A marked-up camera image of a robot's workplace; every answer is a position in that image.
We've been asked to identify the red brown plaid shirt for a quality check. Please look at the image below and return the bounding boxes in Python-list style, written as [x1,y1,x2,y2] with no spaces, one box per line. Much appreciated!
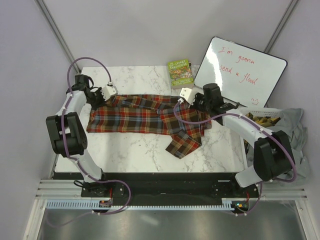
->
[86,94,212,159]

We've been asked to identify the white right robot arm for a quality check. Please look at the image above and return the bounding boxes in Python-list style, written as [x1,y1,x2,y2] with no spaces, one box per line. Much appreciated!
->
[180,83,298,197]

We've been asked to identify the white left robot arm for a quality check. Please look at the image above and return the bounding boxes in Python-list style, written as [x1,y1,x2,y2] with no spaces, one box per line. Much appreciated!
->
[45,74,110,197]

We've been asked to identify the green treehouse paperback book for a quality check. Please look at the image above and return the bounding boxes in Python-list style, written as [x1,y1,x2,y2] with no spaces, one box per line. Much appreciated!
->
[167,59,194,89]

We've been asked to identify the black framed whiteboard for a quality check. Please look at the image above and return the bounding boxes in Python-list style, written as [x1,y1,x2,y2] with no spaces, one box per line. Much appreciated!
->
[194,36,288,108]

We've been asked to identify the white plastic laundry basket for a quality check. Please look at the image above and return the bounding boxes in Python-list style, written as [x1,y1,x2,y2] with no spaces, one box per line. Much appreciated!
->
[238,106,282,169]

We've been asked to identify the grey crumpled shirt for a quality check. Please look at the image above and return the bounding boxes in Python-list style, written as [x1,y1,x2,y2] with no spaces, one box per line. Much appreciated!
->
[267,108,311,186]

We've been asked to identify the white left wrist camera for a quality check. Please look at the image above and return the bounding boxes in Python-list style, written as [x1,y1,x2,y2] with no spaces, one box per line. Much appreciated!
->
[101,85,118,101]

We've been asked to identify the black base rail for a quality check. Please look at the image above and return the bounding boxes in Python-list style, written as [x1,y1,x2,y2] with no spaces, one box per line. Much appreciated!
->
[53,172,259,205]

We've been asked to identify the white slotted cable duct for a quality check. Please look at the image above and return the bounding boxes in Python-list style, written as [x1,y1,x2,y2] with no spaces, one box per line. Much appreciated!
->
[46,199,249,211]

